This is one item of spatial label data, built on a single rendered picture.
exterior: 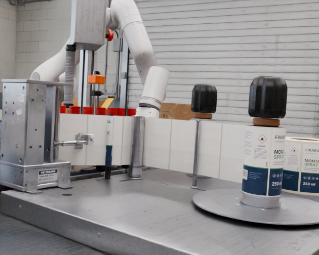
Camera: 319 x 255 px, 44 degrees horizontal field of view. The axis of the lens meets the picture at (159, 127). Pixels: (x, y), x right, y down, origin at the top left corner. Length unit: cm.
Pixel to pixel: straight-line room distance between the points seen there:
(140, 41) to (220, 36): 439
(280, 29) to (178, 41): 151
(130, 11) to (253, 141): 91
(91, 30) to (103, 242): 77
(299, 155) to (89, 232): 63
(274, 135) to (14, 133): 60
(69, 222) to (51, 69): 114
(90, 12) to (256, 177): 76
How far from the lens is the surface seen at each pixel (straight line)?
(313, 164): 116
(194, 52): 601
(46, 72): 185
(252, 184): 89
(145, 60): 157
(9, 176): 103
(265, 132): 88
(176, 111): 193
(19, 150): 99
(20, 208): 94
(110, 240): 73
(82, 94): 147
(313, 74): 555
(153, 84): 149
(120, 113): 138
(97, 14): 133
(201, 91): 125
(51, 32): 780
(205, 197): 94
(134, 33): 158
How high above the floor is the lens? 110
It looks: 3 degrees down
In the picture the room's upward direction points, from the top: 3 degrees clockwise
